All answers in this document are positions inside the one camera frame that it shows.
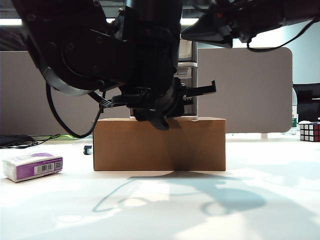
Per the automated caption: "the ceiling light strip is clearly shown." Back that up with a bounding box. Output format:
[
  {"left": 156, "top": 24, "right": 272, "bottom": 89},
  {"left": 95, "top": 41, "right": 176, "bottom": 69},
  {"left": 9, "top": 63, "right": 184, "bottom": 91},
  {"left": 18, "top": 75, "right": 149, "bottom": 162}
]
[{"left": 0, "top": 17, "right": 201, "bottom": 27}]

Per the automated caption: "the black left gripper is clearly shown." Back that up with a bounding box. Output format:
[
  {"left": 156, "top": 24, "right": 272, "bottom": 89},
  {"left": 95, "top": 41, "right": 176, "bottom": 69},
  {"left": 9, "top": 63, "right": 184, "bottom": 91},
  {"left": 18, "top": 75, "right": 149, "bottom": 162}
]
[{"left": 127, "top": 77, "right": 217, "bottom": 131}]

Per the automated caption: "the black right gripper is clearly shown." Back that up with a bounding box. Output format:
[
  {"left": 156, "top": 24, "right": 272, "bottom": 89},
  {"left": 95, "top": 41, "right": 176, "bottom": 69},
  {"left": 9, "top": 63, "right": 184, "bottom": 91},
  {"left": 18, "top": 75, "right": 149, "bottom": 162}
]
[{"left": 181, "top": 0, "right": 286, "bottom": 49}]

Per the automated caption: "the transparent grey lowest drawer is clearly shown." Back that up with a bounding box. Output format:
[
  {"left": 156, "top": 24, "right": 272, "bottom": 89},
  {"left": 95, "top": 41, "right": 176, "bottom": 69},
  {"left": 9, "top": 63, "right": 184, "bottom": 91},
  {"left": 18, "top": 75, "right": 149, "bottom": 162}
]
[{"left": 183, "top": 94, "right": 199, "bottom": 117}]

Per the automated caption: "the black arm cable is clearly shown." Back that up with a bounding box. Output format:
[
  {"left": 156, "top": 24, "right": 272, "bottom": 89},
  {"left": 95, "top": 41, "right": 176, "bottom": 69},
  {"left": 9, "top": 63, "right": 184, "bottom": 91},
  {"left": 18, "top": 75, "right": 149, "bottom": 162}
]
[
  {"left": 246, "top": 18, "right": 316, "bottom": 53},
  {"left": 46, "top": 82, "right": 106, "bottom": 140}
]

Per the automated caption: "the transparent drawer under cabinet lid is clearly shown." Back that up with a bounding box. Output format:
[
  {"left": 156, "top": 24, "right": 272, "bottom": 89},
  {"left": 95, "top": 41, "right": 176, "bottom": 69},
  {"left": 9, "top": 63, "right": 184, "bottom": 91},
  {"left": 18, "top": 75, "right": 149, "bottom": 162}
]
[{"left": 178, "top": 41, "right": 198, "bottom": 63}]

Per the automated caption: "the black cable bundle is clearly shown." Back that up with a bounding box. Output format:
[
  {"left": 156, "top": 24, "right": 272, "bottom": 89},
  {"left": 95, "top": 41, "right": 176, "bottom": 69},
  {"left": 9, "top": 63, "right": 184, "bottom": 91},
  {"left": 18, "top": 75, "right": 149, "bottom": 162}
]
[{"left": 0, "top": 133, "right": 62, "bottom": 149}]

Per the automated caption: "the brown cardboard box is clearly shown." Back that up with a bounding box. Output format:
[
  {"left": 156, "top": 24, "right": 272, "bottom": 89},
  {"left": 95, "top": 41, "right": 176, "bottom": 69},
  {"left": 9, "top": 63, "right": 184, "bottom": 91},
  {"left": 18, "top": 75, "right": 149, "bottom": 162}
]
[{"left": 92, "top": 117, "right": 227, "bottom": 172}]

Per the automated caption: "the clear plastic bottle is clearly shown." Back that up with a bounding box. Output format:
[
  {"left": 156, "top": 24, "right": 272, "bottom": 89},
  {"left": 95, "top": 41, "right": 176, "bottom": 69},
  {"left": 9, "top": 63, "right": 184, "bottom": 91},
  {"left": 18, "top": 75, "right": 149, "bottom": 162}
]
[{"left": 291, "top": 113, "right": 301, "bottom": 136}]

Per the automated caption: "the grey desk partition panel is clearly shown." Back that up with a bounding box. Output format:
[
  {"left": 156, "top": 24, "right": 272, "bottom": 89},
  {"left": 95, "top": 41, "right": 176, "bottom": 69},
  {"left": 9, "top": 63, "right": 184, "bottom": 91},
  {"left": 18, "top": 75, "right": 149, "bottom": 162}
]
[{"left": 0, "top": 47, "right": 293, "bottom": 137}]

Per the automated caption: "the purple white napkin pack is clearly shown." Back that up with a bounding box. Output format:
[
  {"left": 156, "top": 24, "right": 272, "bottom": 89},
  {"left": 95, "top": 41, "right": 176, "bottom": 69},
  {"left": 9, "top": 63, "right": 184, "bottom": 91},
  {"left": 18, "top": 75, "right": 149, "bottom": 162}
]
[{"left": 2, "top": 152, "right": 64, "bottom": 183}]

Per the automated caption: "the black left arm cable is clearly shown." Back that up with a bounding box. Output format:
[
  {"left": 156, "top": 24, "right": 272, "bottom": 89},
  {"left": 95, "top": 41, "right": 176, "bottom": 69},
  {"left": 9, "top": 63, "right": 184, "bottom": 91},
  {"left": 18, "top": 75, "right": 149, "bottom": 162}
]
[{"left": 46, "top": 82, "right": 106, "bottom": 140}]

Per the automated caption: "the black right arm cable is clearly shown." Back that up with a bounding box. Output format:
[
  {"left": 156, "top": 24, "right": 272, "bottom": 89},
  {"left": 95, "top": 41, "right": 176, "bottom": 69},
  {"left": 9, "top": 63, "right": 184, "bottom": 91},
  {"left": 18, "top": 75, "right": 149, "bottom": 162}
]
[{"left": 246, "top": 18, "right": 316, "bottom": 53}]

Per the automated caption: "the rubik's cube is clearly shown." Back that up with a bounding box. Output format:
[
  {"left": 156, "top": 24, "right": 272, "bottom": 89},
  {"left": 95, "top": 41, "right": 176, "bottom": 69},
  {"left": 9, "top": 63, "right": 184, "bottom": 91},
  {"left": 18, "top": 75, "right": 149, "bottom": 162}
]
[{"left": 299, "top": 121, "right": 320, "bottom": 143}]

